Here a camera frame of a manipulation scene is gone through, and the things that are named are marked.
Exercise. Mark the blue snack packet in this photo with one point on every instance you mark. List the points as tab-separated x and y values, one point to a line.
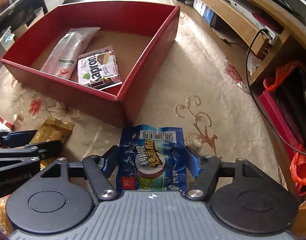
150	160

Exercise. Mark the silver media player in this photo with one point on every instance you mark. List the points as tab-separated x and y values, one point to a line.
242	12

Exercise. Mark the wooden media cabinet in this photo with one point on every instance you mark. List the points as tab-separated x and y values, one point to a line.
232	7

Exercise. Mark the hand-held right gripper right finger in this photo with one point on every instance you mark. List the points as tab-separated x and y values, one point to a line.
194	165

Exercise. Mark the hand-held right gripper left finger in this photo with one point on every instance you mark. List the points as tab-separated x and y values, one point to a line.
111	163

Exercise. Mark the magenta flat box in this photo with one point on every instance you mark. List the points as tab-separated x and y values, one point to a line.
275	115

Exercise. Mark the red cloth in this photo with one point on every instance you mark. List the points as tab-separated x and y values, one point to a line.
265	21

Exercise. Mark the orange snack bag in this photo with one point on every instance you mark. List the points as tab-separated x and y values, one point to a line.
3	215

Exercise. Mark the red white snack packet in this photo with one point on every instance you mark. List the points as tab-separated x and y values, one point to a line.
3	123

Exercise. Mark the gold snack packet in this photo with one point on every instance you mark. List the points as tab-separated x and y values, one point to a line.
53	130

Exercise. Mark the red cardboard box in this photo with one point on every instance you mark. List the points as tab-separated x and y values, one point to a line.
55	87

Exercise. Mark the blue white carton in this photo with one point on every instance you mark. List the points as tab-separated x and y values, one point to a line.
205	11

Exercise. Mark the black box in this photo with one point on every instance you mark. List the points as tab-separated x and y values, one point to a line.
300	110

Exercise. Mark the orange plastic bag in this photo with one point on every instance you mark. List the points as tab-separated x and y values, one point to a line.
280	77
301	170

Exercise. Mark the white wafer packet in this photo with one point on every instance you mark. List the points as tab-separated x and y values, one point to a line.
98	70

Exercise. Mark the floral beige tablecloth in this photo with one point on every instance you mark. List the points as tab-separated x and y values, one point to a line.
192	92

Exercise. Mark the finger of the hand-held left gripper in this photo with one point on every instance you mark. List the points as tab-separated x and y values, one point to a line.
48	150
15	136

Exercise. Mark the long white snack packet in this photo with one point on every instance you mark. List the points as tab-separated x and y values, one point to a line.
68	47

